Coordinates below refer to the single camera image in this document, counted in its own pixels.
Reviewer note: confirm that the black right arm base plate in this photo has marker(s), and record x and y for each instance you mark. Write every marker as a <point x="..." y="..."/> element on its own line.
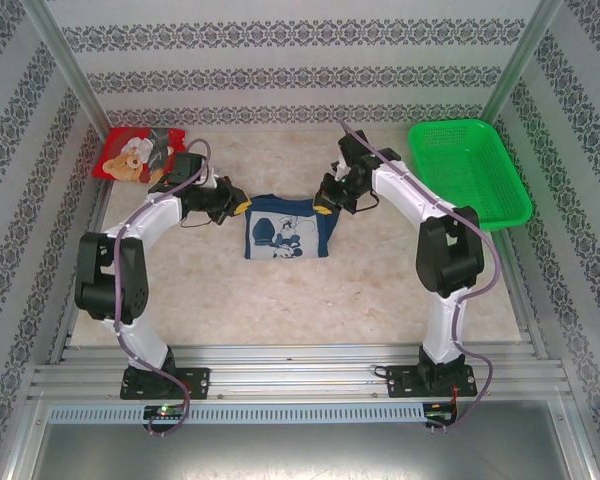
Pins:
<point x="402" y="382"/>

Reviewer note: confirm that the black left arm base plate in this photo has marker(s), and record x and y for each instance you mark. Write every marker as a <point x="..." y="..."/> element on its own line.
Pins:
<point x="197" y="382"/>

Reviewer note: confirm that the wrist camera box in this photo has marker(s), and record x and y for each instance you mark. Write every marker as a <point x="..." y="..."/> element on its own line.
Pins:
<point x="209" y="182"/>
<point x="340" y="170"/>

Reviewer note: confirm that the aluminium frame post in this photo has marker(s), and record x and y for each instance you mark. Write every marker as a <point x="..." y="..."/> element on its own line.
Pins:
<point x="75" y="70"/>
<point x="517" y="70"/>

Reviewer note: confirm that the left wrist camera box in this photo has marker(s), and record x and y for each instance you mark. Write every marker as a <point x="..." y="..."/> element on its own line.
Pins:
<point x="209" y="182"/>

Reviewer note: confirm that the green plastic basket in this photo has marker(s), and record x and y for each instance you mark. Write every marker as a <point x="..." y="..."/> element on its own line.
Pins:
<point x="460" y="175"/>

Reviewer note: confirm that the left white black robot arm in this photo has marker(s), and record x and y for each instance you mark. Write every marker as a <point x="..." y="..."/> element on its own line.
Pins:
<point x="130" y="220"/>

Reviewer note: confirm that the red teddy bear t-shirt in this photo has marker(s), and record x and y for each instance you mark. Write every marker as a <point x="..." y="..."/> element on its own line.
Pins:
<point x="125" y="162"/>

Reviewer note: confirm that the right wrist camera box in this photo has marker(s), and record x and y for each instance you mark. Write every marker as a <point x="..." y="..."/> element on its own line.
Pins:
<point x="340" y="170"/>

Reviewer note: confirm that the dark blue t-shirt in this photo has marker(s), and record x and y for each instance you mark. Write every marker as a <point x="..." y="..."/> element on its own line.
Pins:
<point x="285" y="235"/>

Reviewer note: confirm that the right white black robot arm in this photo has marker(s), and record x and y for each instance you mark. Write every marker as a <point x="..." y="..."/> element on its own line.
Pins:
<point x="445" y="250"/>

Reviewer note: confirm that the aluminium mounting rail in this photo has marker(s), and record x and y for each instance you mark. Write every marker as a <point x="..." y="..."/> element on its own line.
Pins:
<point x="300" y="370"/>

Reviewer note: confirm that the grey metal shelf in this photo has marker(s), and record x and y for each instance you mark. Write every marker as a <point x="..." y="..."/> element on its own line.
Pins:
<point x="300" y="450"/>

